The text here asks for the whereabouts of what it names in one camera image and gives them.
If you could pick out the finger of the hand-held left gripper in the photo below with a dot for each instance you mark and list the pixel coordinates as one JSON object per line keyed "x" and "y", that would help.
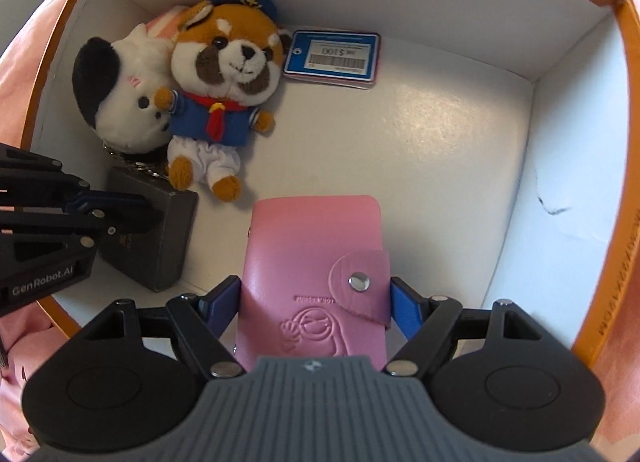
{"x": 130, "y": 224}
{"x": 110, "y": 201}

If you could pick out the pink card holder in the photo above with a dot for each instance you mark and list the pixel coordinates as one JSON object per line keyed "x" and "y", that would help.
{"x": 300, "y": 252}

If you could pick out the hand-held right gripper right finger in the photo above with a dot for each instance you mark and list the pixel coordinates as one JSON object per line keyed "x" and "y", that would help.
{"x": 407, "y": 307}

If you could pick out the red panda sailor plush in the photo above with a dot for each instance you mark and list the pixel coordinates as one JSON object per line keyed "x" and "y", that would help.
{"x": 225, "y": 56}

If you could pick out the dark grey box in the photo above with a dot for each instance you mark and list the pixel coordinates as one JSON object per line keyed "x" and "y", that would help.
{"x": 165, "y": 242}

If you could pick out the white and black plush toy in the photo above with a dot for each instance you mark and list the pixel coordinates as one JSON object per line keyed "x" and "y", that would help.
{"x": 130, "y": 106}

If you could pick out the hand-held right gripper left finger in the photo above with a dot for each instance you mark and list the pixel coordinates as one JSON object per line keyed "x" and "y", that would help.
{"x": 225, "y": 307}

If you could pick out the orange cardboard box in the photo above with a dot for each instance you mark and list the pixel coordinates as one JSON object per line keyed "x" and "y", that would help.
{"x": 450, "y": 141}

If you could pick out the blue card tag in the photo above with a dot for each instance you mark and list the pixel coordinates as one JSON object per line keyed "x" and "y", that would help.
{"x": 335, "y": 56}

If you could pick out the pink cloud print blanket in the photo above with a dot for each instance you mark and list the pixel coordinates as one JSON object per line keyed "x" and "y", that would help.
{"x": 15, "y": 382}

